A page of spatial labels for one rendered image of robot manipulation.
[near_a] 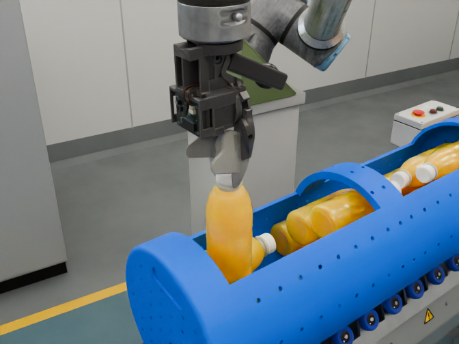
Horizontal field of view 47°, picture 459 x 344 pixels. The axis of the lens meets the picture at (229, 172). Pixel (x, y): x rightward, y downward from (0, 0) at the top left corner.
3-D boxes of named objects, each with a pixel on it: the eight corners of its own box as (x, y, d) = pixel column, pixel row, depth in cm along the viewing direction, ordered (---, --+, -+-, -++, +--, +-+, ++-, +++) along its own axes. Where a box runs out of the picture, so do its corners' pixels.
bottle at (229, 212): (256, 271, 88) (258, 174, 79) (242, 298, 82) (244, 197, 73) (217, 262, 90) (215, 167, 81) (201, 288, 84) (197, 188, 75)
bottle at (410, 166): (467, 165, 127) (421, 188, 118) (443, 173, 133) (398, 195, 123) (455, 138, 128) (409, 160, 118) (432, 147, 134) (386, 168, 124)
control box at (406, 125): (389, 142, 166) (394, 112, 161) (427, 127, 176) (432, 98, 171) (416, 154, 159) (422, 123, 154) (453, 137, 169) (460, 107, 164)
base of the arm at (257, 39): (210, 29, 176) (227, 5, 175) (238, 59, 190) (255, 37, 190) (246, 47, 164) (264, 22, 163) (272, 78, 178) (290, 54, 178)
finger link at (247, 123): (227, 156, 73) (219, 95, 70) (236, 153, 74) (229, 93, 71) (247, 163, 70) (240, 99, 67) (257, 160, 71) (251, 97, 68)
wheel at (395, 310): (384, 288, 108) (391, 287, 107) (399, 298, 110) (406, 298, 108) (378, 308, 106) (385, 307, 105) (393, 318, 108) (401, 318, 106)
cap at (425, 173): (419, 174, 117) (414, 177, 116) (424, 160, 115) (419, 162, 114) (434, 183, 114) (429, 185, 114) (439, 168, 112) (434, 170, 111)
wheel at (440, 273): (427, 261, 116) (434, 259, 115) (440, 270, 117) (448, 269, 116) (423, 278, 114) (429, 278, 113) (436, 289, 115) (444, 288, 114)
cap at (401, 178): (414, 183, 119) (409, 185, 118) (401, 188, 122) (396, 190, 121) (407, 168, 119) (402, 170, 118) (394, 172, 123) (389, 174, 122)
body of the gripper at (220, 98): (170, 126, 72) (164, 38, 66) (220, 111, 76) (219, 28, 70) (202, 145, 66) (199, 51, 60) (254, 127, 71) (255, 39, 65)
